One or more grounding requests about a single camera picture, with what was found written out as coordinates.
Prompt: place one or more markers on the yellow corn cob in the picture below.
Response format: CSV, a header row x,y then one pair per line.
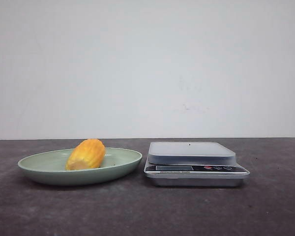
x,y
89,154

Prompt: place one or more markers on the silver digital kitchen scale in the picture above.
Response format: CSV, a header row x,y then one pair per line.
x,y
203,164

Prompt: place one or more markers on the light green plate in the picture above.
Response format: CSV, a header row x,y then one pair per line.
x,y
49,167

